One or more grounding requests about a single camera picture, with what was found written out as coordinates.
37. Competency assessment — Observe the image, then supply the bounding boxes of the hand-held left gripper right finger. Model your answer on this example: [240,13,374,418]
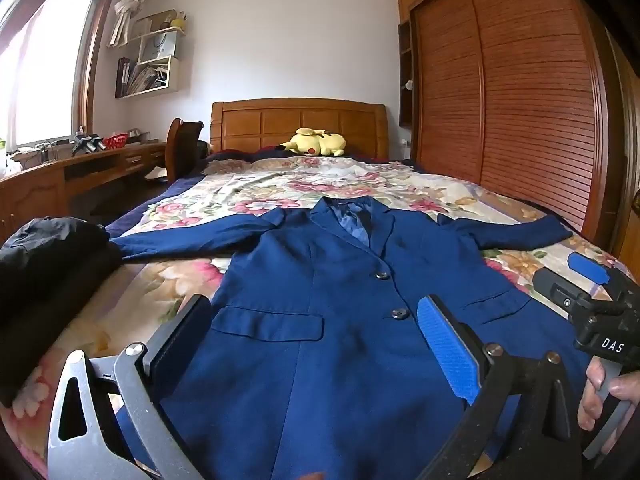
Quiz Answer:
[416,294,583,480]

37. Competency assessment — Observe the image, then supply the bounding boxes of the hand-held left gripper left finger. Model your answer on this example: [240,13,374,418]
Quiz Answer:
[46,294,213,480]

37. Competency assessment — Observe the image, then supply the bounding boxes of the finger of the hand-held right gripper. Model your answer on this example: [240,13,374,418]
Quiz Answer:
[532,266,596,318]
[568,252,640,306]

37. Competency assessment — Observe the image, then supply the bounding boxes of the blue suit jacket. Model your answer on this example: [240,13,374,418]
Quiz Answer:
[107,196,592,480]

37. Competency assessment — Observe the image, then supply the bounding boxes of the person's right hand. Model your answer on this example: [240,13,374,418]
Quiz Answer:
[577,358,640,432]

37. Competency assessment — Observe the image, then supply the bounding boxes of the navy bed sheet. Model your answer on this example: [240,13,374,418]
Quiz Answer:
[102,152,251,237]

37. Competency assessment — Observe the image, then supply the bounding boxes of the black cloth pile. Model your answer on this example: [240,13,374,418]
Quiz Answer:
[0,216,125,407]

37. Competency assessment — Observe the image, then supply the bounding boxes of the floral blanket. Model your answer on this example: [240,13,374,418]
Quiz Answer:
[0,155,640,480]

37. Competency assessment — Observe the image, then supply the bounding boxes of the wooden slatted wardrobe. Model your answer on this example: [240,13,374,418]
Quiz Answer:
[396,0,640,263]

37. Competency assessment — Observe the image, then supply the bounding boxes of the wooden chair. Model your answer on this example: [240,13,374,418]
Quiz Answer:
[166,117,207,183]

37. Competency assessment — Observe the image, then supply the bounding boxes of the wooden desk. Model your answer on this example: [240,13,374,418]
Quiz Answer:
[0,141,168,247]

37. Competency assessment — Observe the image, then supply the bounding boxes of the black grippers on desk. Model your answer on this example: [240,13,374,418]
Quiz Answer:
[71,131,107,156]

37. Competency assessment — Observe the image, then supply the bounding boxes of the wooden bed headboard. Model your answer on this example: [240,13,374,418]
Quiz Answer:
[209,99,390,162]

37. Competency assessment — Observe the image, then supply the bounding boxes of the yellow plush toy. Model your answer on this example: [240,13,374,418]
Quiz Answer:
[274,127,347,157]

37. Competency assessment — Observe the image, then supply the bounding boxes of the row of books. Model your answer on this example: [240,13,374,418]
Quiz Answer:
[116,57,171,97]

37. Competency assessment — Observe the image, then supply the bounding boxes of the white paper bag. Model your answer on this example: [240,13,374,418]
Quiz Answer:
[140,30,179,61]

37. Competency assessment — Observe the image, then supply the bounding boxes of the wooden framed window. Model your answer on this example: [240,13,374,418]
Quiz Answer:
[0,0,121,152]

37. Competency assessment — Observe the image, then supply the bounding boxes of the tied cream curtain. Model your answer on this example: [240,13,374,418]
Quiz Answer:
[108,0,157,48]

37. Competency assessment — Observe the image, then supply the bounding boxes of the white wall shelf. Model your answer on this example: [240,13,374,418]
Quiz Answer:
[107,8,187,99]

